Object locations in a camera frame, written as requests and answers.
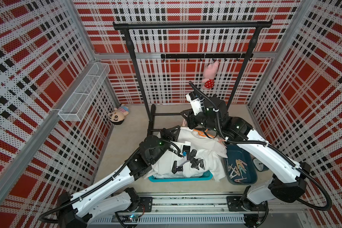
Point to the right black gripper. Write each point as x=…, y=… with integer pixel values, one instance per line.
x=191, y=121

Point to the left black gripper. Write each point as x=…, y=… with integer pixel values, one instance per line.
x=166, y=133

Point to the orange plastic hanger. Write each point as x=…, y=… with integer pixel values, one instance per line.
x=203, y=134

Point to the white printed t-shirt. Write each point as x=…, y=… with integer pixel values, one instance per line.
x=209, y=155

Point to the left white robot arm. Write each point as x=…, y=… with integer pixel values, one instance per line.
x=112, y=194

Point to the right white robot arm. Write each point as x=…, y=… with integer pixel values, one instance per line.
x=288, y=183

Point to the pink pig plush toy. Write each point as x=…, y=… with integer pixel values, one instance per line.
x=209, y=74

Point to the teal flat tray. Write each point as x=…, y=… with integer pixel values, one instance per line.
x=206, y=176

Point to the black-haired boy doll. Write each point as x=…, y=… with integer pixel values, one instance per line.
x=117, y=117

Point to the dark teal clothespin bin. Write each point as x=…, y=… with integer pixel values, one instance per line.
x=239, y=167

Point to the teal alarm clock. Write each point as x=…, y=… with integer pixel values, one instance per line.
x=260, y=167

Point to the black clothes rack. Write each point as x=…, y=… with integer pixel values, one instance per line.
x=125, y=28

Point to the black wall hook rail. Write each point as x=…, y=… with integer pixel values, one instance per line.
x=214, y=56

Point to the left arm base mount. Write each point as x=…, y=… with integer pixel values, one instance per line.
x=143, y=205

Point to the aluminium front rail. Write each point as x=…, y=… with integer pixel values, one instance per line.
x=182, y=209

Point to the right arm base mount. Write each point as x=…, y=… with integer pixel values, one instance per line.
x=239, y=204

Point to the white wire mesh basket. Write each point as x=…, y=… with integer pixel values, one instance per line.
x=76, y=107

